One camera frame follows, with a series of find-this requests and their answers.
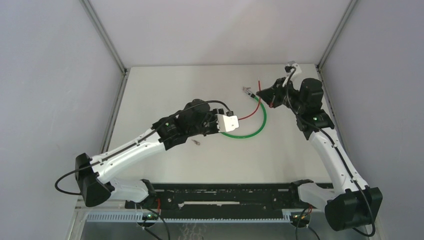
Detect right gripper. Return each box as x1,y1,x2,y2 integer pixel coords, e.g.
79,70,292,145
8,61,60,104
256,77,305,114

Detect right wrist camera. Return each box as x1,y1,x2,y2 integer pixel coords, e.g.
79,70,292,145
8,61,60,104
282,61,302,87

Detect red cable lock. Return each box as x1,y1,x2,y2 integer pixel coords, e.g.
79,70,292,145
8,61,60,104
238,87,269,121

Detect green cable lock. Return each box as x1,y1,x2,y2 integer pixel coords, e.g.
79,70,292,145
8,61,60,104
220,93,268,140

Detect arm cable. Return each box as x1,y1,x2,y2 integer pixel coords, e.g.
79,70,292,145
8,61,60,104
284,67,377,238
54,100,234,196

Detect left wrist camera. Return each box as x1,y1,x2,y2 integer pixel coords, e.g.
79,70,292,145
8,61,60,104
216,114,240,133

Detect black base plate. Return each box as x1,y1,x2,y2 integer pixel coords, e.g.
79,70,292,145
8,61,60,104
124,183,310,221

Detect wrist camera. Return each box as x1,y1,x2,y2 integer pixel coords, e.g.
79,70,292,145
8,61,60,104
282,61,302,87
216,114,240,133

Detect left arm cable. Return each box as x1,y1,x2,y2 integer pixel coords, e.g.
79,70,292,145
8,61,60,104
54,100,234,196

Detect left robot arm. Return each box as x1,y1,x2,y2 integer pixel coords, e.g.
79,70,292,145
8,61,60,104
74,99,233,209

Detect white cable duct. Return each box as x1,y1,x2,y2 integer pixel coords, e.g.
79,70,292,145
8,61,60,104
84,211,292,223

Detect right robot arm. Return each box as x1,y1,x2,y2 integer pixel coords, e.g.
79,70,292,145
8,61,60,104
256,78,383,231

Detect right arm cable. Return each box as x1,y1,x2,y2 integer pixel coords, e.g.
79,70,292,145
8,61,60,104
284,67,377,238

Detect brass padlock keys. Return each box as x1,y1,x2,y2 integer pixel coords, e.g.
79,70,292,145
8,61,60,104
192,139,201,146

